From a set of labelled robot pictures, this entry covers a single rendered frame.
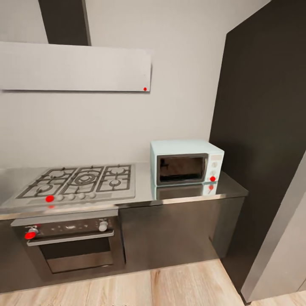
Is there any microwave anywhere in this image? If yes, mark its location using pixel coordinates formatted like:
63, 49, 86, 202
150, 139, 224, 186

